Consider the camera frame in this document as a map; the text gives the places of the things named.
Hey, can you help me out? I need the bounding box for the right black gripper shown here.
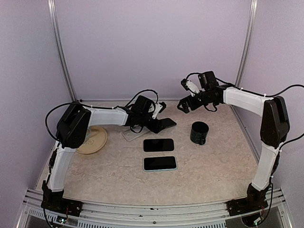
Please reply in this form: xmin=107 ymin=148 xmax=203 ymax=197
xmin=177 ymin=89 xmax=215 ymax=113

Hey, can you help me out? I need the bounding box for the black phone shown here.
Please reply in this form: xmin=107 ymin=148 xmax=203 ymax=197
xmin=159 ymin=118 xmax=177 ymax=130

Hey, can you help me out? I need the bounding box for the clear white phone case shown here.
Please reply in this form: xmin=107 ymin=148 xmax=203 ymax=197
xmin=122 ymin=126 xmax=149 ymax=142

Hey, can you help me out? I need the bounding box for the light blue phone case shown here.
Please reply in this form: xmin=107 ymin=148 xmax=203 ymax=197
xmin=142 ymin=155 xmax=178 ymax=172

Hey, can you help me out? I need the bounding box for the black phone front table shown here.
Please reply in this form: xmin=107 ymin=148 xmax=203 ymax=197
xmin=143 ymin=156 xmax=177 ymax=171

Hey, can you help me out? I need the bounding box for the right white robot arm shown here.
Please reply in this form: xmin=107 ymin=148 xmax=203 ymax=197
xmin=178 ymin=71 xmax=290 ymax=192

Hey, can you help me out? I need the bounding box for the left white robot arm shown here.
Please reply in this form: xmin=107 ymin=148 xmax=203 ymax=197
xmin=43 ymin=95 xmax=166 ymax=211

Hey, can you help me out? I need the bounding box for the light blue small case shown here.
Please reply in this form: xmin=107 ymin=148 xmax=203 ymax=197
xmin=84 ymin=128 xmax=94 ymax=145

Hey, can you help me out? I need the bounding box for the dark green mug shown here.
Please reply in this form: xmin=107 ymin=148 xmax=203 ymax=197
xmin=190 ymin=121 xmax=209 ymax=145

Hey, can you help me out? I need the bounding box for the beige round plate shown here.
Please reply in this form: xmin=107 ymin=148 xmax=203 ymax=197
xmin=76 ymin=125 xmax=108 ymax=155

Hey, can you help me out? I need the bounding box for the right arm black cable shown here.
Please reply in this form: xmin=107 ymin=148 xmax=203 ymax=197
xmin=217 ymin=77 xmax=304 ymax=98

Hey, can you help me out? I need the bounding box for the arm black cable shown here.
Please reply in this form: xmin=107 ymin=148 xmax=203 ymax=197
xmin=45 ymin=89 xmax=160 ymax=143
xmin=217 ymin=77 xmax=304 ymax=98

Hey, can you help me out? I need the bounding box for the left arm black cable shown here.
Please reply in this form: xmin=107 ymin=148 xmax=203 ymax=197
xmin=45 ymin=89 xmax=160 ymax=143

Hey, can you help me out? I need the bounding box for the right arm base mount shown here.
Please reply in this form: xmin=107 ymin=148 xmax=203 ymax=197
xmin=226 ymin=184 xmax=271 ymax=216

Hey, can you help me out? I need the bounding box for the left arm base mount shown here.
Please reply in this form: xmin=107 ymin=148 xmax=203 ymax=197
xmin=41 ymin=196 xmax=83 ymax=217

